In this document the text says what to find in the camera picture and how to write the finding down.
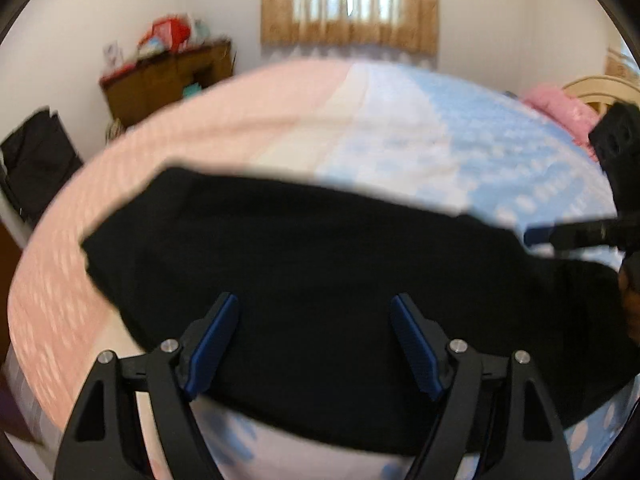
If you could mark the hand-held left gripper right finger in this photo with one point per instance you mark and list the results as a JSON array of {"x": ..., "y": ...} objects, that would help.
[{"x": 416, "y": 345}]

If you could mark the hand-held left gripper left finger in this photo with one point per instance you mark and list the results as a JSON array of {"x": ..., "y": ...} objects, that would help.
[{"x": 215, "y": 345}]

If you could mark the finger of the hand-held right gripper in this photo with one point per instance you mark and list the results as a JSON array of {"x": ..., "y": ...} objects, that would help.
[{"x": 570, "y": 234}]

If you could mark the black pants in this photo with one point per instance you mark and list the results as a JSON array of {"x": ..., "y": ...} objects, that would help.
[{"x": 325, "y": 280}]

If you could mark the person's right hand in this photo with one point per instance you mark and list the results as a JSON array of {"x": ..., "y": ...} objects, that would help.
[{"x": 631, "y": 295}]

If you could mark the pink floral pillow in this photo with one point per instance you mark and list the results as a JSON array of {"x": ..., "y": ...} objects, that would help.
[{"x": 562, "y": 115}]

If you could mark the cream and wood headboard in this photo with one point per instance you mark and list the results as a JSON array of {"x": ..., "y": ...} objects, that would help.
[{"x": 595, "y": 89}]

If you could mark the beige patterned window curtain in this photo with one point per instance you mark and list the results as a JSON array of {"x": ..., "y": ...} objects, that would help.
[
  {"x": 622, "y": 62},
  {"x": 350, "y": 20}
]

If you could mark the pink and blue dotted bedsheet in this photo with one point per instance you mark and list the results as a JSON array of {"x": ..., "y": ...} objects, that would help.
[{"x": 380, "y": 125}]

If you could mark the patterned basket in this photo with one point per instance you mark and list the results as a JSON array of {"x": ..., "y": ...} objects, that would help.
[{"x": 114, "y": 131}]

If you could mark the teal box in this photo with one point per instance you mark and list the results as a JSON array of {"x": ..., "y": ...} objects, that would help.
[{"x": 192, "y": 91}]

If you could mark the black bag on folding chair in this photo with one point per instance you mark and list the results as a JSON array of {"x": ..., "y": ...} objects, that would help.
[{"x": 37, "y": 160}]

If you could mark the dark wooden desk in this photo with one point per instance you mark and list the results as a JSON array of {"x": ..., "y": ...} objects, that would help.
[{"x": 150, "y": 87}]

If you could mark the white photo card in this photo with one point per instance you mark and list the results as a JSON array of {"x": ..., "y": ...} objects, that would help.
[{"x": 113, "y": 53}]

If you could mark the red gift bag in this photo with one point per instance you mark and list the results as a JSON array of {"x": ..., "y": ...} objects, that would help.
[{"x": 167, "y": 32}]

